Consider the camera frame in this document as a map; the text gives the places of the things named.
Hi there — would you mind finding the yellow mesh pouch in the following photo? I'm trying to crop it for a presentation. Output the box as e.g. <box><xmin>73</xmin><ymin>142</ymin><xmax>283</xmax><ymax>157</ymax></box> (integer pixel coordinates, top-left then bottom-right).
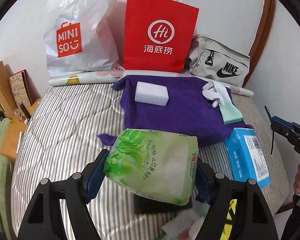
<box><xmin>220</xmin><ymin>199</ymin><xmax>237</xmax><ymax>240</ymax></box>

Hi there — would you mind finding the white and green glove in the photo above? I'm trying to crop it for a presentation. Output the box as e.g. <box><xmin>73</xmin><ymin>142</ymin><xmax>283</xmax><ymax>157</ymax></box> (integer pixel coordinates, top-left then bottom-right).
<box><xmin>202</xmin><ymin>81</ymin><xmax>243</xmax><ymax>125</ymax></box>

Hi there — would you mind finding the white sponge block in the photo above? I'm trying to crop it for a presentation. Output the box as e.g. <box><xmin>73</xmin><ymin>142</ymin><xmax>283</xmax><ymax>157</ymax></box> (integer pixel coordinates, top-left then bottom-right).
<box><xmin>134</xmin><ymin>81</ymin><xmax>169</xmax><ymax>106</ymax></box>

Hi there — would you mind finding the white face mask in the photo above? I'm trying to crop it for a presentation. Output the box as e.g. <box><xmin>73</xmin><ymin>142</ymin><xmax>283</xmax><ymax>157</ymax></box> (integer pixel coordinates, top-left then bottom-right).
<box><xmin>189</xmin><ymin>200</ymin><xmax>210</xmax><ymax>239</ymax></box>

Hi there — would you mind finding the blue tissue pack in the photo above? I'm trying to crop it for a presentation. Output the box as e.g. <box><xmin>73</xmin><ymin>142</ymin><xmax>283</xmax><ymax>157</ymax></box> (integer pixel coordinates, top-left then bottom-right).
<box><xmin>224</xmin><ymin>128</ymin><xmax>270</xmax><ymax>188</ymax></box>

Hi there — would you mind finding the purple towel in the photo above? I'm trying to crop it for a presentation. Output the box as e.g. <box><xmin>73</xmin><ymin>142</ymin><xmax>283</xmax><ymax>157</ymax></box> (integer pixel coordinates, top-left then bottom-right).
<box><xmin>112</xmin><ymin>75</ymin><xmax>252</xmax><ymax>147</ymax></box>

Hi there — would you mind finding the grey Nike bag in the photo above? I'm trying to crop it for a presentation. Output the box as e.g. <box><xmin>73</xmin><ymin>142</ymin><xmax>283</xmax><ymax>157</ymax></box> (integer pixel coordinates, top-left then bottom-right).
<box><xmin>186</xmin><ymin>35</ymin><xmax>250</xmax><ymax>87</ymax></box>

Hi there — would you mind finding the striped mattress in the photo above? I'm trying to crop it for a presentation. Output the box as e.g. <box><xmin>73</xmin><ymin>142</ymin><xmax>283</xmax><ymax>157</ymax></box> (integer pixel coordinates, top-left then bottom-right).
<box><xmin>11</xmin><ymin>83</ymin><xmax>289</xmax><ymax>239</ymax></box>

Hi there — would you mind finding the wooden bedside shelf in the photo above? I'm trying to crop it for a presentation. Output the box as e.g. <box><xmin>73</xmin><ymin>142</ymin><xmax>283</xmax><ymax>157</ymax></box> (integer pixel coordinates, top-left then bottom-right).
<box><xmin>0</xmin><ymin>98</ymin><xmax>42</xmax><ymax>163</ymax></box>

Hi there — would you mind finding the wooden headboard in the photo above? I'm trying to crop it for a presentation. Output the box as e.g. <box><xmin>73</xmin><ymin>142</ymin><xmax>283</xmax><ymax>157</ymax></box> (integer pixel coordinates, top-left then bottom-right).
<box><xmin>0</xmin><ymin>61</ymin><xmax>17</xmax><ymax>119</ymax></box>

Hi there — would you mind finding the patterned notebook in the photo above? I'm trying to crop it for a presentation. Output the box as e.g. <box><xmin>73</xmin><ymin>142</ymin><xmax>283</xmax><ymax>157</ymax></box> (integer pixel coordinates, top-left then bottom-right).
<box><xmin>8</xmin><ymin>69</ymin><xmax>33</xmax><ymax>107</ymax></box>

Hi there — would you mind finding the red Haidilao paper bag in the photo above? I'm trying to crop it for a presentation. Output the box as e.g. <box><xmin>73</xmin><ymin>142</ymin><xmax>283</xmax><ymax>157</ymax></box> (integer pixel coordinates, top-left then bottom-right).
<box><xmin>123</xmin><ymin>0</ymin><xmax>199</xmax><ymax>72</ymax></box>

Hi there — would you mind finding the rolled patterned paper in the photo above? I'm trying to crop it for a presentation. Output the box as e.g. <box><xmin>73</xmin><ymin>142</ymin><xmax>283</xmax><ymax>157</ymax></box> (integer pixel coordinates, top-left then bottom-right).
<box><xmin>48</xmin><ymin>69</ymin><xmax>254</xmax><ymax>98</ymax></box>

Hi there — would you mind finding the white Miniso plastic bag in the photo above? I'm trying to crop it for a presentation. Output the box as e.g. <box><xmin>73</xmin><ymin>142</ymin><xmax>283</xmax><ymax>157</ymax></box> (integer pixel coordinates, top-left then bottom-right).
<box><xmin>44</xmin><ymin>0</ymin><xmax>119</xmax><ymax>78</ymax></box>

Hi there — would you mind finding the brown door frame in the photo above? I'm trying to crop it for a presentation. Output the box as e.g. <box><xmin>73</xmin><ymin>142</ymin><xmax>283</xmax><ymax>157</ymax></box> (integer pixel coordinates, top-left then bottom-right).
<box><xmin>243</xmin><ymin>0</ymin><xmax>276</xmax><ymax>87</ymax></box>

